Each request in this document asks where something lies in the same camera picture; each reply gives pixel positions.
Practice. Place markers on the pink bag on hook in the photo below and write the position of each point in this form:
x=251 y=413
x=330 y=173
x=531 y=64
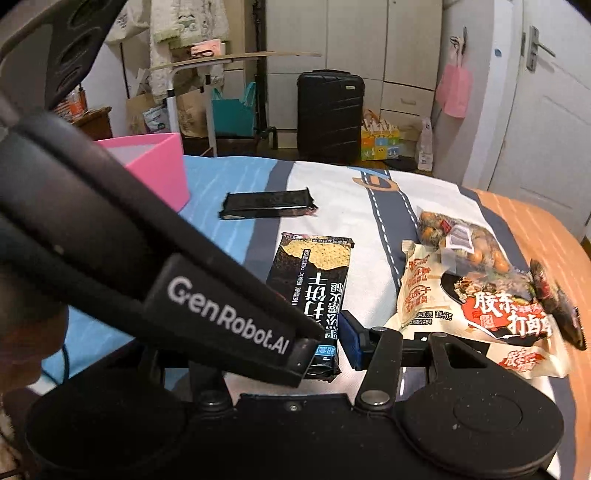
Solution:
x=454 y=89

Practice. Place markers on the black suitcase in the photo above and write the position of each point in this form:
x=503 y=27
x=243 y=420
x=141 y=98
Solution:
x=330 y=116

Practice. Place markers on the teal shopping bag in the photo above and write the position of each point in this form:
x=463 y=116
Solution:
x=235 y=117

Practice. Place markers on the beige noodle snack bag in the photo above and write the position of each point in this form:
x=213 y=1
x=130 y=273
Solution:
x=441 y=293

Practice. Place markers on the person's left hand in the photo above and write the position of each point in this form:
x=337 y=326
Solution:
x=24 y=348

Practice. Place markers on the small dark red candy packet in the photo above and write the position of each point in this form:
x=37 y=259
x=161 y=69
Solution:
x=555 y=302

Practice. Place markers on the silver door handle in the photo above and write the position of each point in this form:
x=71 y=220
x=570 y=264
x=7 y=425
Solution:
x=534 y=47

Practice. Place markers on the cartoon road patterned bedsheet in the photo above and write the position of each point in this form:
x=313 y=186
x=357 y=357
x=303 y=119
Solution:
x=373 y=208

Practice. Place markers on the black soda cracker package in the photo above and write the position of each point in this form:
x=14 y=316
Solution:
x=310 y=271

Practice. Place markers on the pink storage box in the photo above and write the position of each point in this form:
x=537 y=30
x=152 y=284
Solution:
x=157 y=161

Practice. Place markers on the black snack bar wrapper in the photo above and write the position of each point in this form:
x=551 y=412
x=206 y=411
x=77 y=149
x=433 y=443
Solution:
x=270 y=204

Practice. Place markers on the white folding desk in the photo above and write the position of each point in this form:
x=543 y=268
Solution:
x=207 y=63

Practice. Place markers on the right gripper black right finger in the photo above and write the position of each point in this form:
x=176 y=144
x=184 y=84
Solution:
x=451 y=403

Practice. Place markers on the white door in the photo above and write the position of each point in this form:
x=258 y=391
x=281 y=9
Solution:
x=545 y=159

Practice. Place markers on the brown paper bag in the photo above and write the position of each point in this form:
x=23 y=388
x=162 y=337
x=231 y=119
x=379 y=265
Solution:
x=134 y=109

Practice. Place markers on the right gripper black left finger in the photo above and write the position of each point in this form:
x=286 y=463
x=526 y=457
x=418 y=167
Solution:
x=183 y=387

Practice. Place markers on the white wardrobe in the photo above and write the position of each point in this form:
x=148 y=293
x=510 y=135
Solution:
x=393 y=45

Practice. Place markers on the colourful gift box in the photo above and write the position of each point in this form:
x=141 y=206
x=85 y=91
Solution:
x=380 y=140

